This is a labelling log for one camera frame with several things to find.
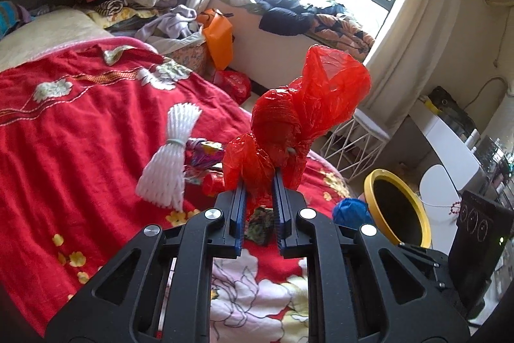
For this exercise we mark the blue crumpled plastic bag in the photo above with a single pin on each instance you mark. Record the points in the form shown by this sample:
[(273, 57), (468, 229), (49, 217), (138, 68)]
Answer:
[(351, 212)]

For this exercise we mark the cream blanket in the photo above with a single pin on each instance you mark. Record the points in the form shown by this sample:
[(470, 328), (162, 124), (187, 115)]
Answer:
[(52, 31)]

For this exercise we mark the dark green bag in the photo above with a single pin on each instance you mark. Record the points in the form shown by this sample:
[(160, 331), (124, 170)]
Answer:
[(451, 106)]

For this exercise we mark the small red packet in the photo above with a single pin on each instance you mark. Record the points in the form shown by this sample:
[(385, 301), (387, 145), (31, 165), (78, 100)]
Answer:
[(211, 185)]

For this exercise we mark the orange bag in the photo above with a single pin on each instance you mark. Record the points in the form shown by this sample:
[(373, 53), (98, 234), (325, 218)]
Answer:
[(219, 35)]

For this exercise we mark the dark green snack wrapper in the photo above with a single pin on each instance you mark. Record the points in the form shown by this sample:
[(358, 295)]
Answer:
[(259, 228)]

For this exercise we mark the red shopping bag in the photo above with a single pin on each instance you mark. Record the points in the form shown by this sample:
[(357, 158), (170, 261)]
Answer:
[(235, 84)]

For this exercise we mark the floral fabric basket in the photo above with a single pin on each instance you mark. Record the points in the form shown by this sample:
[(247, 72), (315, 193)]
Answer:
[(192, 55)]

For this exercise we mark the white foam fruit net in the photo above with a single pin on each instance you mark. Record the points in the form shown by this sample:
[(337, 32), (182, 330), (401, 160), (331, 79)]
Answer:
[(168, 166)]

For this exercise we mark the red plastic bag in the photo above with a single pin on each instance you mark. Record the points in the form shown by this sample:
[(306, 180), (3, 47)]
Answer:
[(313, 98)]

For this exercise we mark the teal patterned cloth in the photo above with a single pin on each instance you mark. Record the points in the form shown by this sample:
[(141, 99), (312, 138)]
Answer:
[(10, 15)]

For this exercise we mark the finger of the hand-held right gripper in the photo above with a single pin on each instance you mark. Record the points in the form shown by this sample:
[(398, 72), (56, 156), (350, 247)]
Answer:
[(421, 256)]

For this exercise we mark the cream curtain beside desk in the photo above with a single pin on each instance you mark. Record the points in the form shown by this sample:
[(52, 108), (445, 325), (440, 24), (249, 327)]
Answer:
[(421, 17)]

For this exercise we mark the group of bottles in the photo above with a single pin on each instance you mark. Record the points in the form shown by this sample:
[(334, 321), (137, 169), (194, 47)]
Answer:
[(492, 156)]

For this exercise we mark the purple foil wrapper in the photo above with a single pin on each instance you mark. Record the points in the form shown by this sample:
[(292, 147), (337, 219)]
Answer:
[(200, 155)]

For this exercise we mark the orange patterned quilt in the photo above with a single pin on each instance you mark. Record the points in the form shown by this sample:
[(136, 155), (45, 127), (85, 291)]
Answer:
[(341, 31)]

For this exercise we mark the grey garment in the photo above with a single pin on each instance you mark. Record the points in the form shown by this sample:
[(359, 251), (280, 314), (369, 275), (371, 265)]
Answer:
[(172, 21)]

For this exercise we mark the red floral blanket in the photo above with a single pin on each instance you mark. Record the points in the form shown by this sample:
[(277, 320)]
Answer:
[(80, 134)]

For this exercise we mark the white desk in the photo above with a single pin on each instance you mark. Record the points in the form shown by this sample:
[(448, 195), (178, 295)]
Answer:
[(445, 142)]

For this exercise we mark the white chair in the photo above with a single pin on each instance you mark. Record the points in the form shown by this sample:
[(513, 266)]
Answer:
[(437, 182)]

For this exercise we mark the yellow-rimmed black bin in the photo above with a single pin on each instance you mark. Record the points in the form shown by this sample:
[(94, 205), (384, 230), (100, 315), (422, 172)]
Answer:
[(373, 186)]

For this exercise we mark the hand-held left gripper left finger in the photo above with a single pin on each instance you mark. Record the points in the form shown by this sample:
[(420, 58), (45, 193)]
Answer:
[(240, 214)]

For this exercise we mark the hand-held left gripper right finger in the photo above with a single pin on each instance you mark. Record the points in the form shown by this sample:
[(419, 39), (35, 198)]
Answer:
[(279, 214)]

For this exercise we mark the dark blue jacket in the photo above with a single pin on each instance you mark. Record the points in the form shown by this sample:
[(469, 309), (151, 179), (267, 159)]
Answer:
[(283, 15)]

